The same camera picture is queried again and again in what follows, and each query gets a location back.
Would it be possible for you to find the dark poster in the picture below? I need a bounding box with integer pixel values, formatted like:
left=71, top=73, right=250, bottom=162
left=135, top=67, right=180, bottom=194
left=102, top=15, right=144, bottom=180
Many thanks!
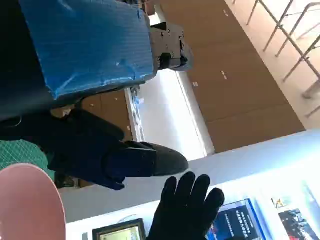
left=277, top=208, right=314, bottom=240

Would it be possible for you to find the black framed picture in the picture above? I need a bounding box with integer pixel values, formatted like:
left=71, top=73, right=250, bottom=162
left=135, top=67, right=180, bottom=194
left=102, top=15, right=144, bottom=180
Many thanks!
left=91, top=218, right=147, bottom=240

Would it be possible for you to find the pink bowl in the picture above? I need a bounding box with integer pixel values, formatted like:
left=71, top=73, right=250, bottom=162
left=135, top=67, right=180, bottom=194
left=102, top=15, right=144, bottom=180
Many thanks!
left=0, top=161, right=67, bottom=240

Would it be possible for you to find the green cutting mat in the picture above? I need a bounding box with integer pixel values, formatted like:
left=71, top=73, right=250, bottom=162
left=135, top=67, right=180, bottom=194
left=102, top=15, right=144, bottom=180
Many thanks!
left=0, top=139, right=55, bottom=180

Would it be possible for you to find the blue poster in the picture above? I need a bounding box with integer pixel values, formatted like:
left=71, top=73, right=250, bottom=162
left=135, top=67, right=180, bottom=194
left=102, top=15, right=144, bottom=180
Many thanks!
left=211, top=198, right=266, bottom=240

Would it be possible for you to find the white metal frame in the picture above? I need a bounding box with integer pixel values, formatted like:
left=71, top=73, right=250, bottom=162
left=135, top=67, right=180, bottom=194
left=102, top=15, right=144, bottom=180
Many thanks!
left=232, top=0, right=320, bottom=118

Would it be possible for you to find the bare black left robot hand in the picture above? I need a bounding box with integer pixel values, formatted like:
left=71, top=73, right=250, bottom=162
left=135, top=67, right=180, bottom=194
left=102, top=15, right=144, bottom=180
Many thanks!
left=0, top=0, right=195, bottom=191

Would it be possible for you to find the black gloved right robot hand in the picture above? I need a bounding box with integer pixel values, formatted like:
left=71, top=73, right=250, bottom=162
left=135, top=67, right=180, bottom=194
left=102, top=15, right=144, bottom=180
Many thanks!
left=146, top=171, right=226, bottom=240

